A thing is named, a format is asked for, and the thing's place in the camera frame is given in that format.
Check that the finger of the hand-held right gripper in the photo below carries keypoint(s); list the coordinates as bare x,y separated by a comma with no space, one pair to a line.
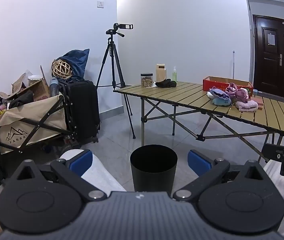
273,151

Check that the black tripod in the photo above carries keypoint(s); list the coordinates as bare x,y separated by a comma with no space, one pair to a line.
112,55

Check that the pink block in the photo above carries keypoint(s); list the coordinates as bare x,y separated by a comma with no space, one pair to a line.
259,103

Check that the beige folding wagon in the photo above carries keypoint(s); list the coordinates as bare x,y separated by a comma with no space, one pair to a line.
32,127

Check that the blue water bottle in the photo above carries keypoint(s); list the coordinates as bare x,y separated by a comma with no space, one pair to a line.
53,87

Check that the person's left leg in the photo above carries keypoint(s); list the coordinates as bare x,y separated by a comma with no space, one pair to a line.
104,177

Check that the pink folded towel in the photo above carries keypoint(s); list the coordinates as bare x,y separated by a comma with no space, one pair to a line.
247,105

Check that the brown cardboard box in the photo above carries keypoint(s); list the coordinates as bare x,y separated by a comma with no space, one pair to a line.
38,90

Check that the dark brown door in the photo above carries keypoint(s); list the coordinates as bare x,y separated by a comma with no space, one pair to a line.
264,70

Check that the tan folding table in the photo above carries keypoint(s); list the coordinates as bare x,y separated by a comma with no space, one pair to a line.
181,96

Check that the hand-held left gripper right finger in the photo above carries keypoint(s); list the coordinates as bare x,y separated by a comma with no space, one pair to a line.
197,164

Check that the white paper notice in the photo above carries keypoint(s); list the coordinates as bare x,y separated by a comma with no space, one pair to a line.
271,39

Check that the blue fabric bag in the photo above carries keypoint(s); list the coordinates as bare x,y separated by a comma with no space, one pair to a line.
78,61

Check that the clear snack jar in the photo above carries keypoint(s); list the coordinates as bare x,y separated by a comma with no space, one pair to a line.
147,81

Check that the red cardboard box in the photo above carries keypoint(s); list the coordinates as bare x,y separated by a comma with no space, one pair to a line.
210,82

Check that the black suitcase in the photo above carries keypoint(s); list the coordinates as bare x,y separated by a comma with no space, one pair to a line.
83,110

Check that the black cloth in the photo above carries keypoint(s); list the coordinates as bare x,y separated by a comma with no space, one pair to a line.
166,83

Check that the purple plush cloth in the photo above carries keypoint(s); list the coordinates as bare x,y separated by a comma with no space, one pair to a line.
218,93

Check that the pink plush cloth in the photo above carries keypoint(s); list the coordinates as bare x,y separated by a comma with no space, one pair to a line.
240,93

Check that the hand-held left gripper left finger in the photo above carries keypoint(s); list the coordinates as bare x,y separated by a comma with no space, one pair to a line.
83,162

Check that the blue plush toy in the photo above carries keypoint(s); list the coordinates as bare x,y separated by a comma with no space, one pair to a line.
221,101

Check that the green spray bottle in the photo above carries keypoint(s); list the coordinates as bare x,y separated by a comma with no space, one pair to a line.
174,76

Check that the black trash bin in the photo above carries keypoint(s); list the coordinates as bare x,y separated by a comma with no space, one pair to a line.
154,170

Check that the beige carton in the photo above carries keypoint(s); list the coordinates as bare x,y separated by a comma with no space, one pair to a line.
161,73

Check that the wicker ball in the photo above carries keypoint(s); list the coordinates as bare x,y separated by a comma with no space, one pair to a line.
61,68

